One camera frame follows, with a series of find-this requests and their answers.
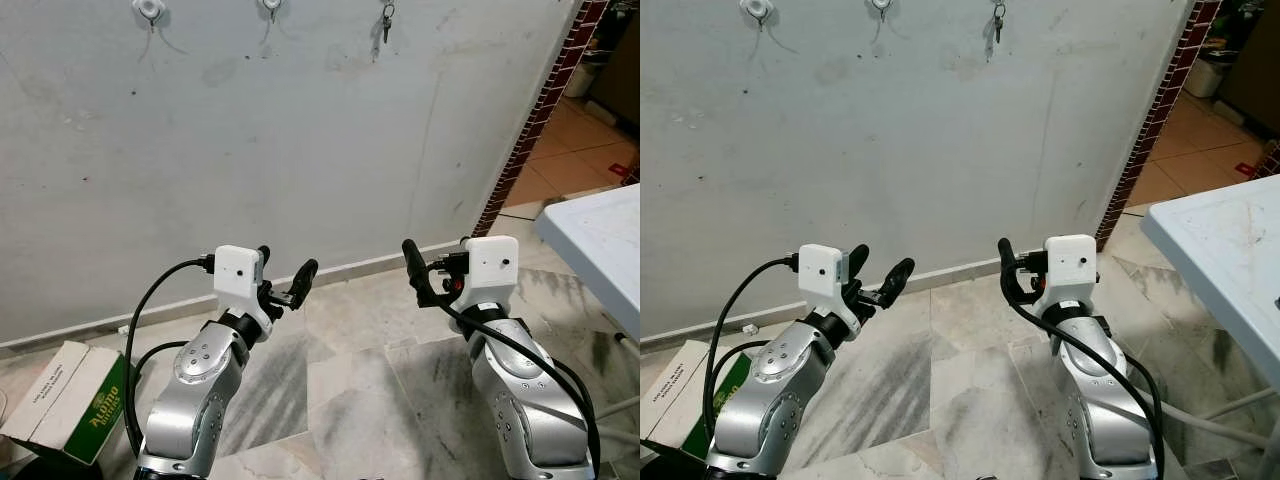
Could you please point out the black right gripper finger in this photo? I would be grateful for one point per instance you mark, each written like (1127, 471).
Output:
(415, 265)
(1008, 265)

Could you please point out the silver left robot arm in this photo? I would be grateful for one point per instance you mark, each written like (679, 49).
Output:
(200, 390)
(770, 390)

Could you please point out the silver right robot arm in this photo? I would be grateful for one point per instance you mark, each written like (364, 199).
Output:
(520, 400)
(1100, 400)

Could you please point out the white plastic table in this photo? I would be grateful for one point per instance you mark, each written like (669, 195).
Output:
(600, 250)
(1220, 260)

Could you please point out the white green cardboard box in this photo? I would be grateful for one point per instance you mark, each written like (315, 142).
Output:
(690, 395)
(70, 400)

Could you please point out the small red floor object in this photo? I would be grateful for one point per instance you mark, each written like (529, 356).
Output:
(1246, 170)
(620, 170)

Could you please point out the white table leg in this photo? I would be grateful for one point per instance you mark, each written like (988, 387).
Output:
(1220, 428)
(615, 407)
(1250, 397)

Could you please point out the dark hanging key bunch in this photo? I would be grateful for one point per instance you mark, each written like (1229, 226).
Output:
(387, 22)
(998, 22)

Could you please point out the white plastic bin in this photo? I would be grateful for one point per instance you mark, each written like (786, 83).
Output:
(592, 75)
(1208, 75)

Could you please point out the dark red tiled column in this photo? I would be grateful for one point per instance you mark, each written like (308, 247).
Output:
(1270, 160)

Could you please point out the dark brown cabinet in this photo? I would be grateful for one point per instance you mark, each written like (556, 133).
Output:
(1255, 70)
(625, 70)

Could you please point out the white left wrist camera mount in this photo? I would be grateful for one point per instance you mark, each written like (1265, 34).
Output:
(822, 275)
(238, 275)

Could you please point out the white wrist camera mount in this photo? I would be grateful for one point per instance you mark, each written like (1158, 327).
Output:
(492, 268)
(238, 275)
(1068, 268)
(822, 275)

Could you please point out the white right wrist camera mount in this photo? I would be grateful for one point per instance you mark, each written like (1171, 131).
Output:
(1068, 268)
(492, 268)

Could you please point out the dark red tiled wall edge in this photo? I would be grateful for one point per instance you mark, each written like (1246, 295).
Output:
(545, 100)
(1165, 100)

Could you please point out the small white wall hook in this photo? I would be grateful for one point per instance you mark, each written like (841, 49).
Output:
(271, 7)
(880, 7)

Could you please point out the large white wall hook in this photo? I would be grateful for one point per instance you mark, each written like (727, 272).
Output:
(149, 9)
(757, 9)

